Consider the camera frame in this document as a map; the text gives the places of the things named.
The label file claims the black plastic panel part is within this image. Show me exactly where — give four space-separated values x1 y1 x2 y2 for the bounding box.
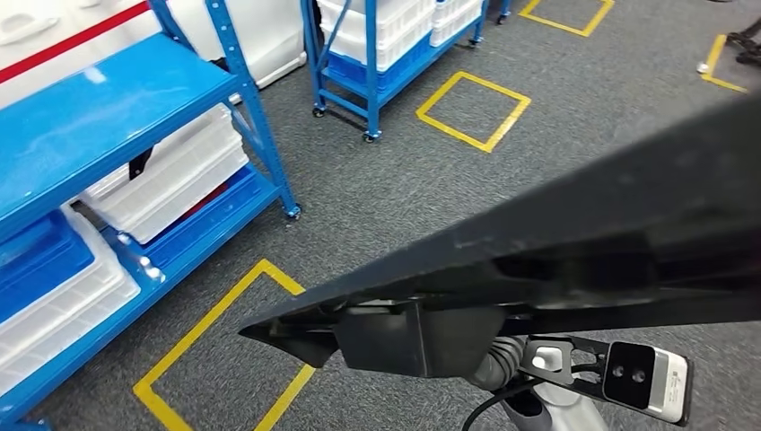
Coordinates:
237 94 761 380

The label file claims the blue wheeled shelf rack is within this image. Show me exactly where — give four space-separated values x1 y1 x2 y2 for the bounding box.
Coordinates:
300 0 512 144

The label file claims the red part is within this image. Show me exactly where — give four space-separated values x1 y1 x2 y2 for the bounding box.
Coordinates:
175 182 230 223

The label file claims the blue metal shelf rack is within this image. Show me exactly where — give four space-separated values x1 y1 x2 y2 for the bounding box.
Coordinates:
0 0 302 431

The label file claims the yellow floor tape square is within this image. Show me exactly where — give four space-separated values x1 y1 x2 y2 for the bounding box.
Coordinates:
131 259 318 431

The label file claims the white car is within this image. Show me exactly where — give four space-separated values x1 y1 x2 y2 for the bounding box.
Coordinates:
0 0 309 111

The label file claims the red barrier belt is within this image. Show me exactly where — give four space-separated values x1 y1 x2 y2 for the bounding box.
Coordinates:
0 1 151 84

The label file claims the black wheeled stand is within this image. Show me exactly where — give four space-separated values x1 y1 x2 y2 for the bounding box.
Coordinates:
725 17 761 66

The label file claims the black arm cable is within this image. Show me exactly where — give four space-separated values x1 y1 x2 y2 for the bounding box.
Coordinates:
460 380 539 431

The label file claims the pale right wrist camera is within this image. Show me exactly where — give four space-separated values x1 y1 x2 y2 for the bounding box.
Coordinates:
601 340 695 427

